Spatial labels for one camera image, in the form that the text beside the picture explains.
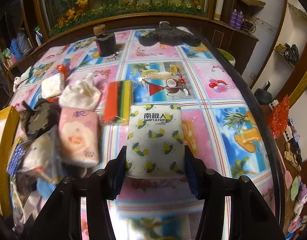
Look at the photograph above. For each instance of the white cloth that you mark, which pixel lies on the white cloth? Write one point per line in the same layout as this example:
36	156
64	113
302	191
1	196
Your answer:
83	94

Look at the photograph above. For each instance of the black kettle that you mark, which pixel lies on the black kettle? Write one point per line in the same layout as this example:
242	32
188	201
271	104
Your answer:
262	95

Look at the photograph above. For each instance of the rainbow striped sponge pack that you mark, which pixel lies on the rainbow striped sponge pack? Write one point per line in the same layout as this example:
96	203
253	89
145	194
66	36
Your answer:
118	102

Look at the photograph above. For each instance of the blue knitted cloth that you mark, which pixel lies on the blue knitted cloth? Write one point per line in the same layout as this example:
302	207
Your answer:
44	188

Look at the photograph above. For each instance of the pink rose tissue pack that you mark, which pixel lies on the pink rose tissue pack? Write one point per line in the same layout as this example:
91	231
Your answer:
78	133

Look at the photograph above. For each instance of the brown knitted cloth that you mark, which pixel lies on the brown knitted cloth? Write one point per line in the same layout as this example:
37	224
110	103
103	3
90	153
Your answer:
40	119

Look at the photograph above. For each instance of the yellow cardboard box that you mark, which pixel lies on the yellow cardboard box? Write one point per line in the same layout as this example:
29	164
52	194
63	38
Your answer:
9	119

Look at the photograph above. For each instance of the red plastic bag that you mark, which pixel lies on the red plastic bag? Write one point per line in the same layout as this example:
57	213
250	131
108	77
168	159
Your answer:
63	69

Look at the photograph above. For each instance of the black tool on table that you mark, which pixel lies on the black tool on table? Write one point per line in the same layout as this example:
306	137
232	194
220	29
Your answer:
168	35

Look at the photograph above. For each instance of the blue thermos jug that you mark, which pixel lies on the blue thermos jug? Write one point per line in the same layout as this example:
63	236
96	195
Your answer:
20	46

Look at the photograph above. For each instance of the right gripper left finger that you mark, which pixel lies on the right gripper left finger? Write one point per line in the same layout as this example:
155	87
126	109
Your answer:
103	185

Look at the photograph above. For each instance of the orange mesh bag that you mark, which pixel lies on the orange mesh bag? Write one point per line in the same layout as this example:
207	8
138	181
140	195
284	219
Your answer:
277	120

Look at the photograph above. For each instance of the dark bottle with cork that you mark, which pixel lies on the dark bottle with cork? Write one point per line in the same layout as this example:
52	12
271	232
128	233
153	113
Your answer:
105	41

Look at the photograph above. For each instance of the white square tissue pack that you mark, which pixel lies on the white square tissue pack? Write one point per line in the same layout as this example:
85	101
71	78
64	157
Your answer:
52	86

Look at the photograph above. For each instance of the purple bottles on shelf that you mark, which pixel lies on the purple bottles on shelf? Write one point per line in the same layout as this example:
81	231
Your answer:
236	19

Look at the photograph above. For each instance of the colourful printed tablecloth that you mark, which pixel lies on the colourful printed tablecloth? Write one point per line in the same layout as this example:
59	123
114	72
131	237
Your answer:
218	125

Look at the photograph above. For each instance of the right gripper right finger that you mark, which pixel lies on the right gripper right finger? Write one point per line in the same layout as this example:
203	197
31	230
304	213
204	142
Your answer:
208	185

